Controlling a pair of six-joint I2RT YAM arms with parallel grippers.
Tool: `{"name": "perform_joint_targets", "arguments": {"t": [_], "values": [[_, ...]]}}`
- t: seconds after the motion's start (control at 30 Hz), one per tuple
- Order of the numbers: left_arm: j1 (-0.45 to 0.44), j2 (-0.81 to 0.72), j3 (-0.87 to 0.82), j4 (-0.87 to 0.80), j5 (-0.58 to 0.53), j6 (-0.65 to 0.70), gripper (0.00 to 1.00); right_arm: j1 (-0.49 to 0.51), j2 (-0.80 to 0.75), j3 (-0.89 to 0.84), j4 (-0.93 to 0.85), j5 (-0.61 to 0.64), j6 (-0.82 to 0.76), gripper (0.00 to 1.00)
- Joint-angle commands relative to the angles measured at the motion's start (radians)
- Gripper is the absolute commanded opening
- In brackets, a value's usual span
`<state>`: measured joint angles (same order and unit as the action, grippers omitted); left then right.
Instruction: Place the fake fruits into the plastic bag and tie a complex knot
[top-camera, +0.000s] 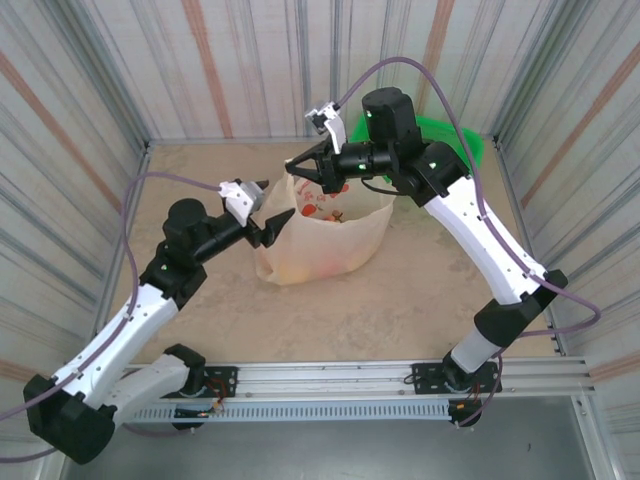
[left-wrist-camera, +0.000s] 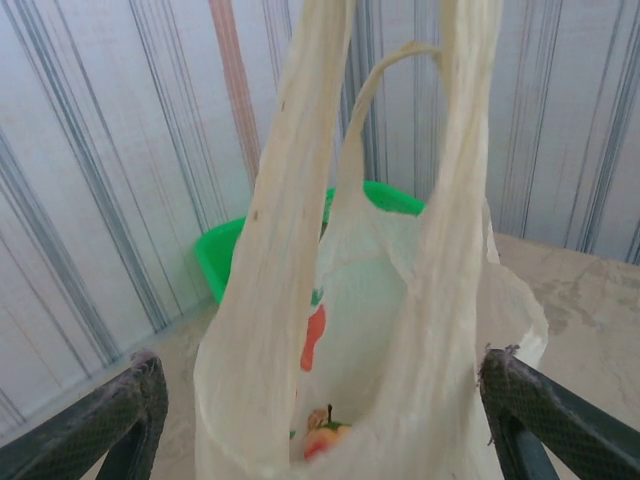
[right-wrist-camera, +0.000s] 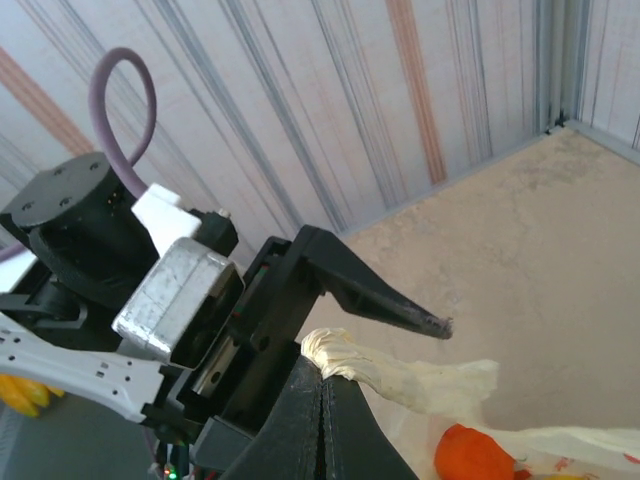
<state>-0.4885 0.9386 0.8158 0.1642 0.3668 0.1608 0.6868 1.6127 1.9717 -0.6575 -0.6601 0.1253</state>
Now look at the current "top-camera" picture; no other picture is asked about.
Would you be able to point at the aluminium mounting rail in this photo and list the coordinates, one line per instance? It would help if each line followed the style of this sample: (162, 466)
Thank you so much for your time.
(325, 380)

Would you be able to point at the translucent cream plastic bag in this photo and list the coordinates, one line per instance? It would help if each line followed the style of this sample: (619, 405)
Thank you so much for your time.
(320, 250)

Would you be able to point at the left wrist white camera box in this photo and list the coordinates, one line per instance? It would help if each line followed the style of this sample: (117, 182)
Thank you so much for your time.
(240, 200)

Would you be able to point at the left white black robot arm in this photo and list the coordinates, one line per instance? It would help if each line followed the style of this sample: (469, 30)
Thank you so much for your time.
(115, 330)

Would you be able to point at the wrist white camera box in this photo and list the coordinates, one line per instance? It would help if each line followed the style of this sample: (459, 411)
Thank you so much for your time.
(240, 200)
(335, 127)

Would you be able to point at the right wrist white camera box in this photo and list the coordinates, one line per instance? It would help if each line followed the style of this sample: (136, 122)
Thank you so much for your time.
(335, 127)

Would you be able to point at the green plastic basket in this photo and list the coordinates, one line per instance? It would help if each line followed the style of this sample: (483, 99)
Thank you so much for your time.
(450, 135)

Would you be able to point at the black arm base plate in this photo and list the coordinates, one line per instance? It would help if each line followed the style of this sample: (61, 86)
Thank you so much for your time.
(225, 380)
(425, 377)

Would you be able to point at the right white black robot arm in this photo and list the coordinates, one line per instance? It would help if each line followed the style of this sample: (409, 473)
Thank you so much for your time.
(480, 235)

